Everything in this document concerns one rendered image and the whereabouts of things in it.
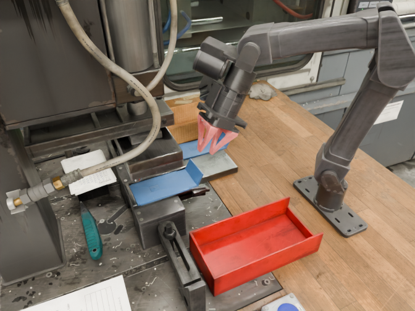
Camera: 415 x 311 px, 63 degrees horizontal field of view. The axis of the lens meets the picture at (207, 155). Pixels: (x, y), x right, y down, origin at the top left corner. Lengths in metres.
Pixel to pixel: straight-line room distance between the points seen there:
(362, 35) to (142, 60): 0.37
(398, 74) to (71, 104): 0.54
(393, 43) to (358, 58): 1.16
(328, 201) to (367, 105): 0.25
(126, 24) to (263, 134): 0.66
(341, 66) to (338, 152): 1.02
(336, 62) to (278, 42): 1.07
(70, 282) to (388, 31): 0.73
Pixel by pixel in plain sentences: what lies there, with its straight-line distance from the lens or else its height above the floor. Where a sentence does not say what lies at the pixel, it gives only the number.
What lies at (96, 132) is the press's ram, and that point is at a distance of 0.62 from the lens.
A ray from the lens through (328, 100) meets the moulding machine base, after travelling 1.79.
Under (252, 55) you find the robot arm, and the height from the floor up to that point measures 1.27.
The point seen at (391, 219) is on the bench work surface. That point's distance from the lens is 0.92.
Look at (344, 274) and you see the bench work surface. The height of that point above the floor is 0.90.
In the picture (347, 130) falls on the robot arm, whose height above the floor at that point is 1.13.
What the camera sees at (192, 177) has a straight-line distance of 0.78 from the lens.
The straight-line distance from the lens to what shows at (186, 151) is 0.97.
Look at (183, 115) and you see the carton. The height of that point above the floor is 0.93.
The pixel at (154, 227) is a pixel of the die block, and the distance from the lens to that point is 0.73.
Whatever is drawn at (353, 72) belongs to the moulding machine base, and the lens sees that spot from 1.82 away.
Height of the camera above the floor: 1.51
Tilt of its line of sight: 38 degrees down
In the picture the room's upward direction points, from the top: straight up
